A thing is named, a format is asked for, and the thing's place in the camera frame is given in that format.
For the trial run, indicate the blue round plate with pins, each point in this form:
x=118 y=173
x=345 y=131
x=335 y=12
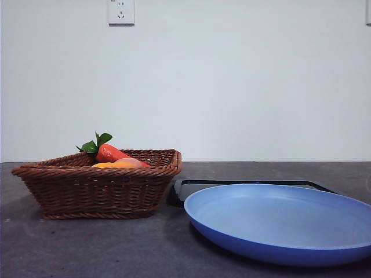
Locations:
x=275 y=220

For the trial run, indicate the brown wicker basket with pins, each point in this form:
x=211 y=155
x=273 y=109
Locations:
x=87 y=191

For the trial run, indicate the black rectangular tray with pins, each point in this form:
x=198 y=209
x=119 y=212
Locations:
x=181 y=191

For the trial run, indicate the pink-brown egg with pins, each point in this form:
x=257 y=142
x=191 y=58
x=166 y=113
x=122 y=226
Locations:
x=134 y=162

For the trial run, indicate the orange carrot with green leaves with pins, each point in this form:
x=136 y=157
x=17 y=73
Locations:
x=107 y=152

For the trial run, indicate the white wall socket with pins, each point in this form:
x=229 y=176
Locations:
x=121 y=13

